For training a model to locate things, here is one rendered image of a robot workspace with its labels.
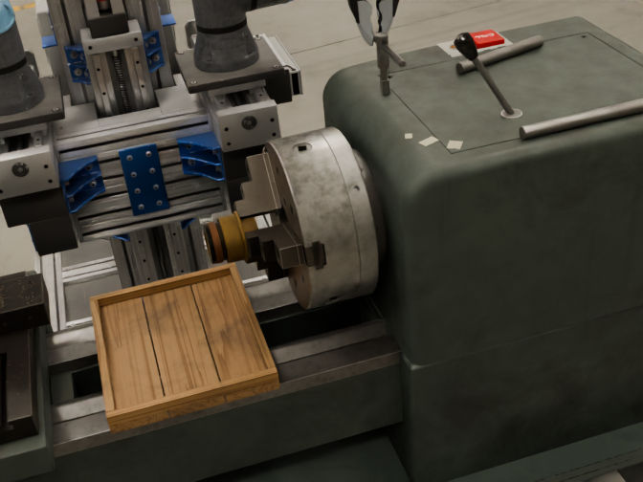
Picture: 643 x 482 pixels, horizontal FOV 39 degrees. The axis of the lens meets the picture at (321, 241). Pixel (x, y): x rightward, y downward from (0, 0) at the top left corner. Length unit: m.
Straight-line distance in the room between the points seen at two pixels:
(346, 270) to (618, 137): 0.50
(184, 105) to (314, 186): 0.74
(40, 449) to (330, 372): 0.51
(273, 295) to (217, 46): 0.60
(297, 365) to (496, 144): 0.54
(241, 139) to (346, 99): 0.39
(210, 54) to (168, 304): 0.60
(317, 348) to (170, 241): 0.82
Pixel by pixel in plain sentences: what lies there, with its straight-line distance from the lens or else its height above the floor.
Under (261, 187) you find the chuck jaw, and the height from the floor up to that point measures 1.15.
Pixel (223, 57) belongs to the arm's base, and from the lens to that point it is 2.07.
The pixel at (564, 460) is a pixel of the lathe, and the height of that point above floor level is 0.54.
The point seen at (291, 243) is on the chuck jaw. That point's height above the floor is 1.12.
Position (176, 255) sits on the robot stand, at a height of 0.63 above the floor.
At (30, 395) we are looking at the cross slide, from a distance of 1.57.
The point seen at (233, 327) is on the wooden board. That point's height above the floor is 0.88.
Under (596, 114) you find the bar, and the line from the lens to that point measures 1.55.
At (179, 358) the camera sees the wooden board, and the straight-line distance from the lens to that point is 1.68.
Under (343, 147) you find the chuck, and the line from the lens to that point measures 1.54.
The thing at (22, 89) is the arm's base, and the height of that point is 1.21.
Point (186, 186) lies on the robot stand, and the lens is 2.19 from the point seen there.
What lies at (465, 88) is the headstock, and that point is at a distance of 1.68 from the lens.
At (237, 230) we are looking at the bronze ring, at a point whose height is 1.11.
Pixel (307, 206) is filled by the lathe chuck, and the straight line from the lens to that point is 1.48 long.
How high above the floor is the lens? 1.96
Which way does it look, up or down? 34 degrees down
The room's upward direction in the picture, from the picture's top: 6 degrees counter-clockwise
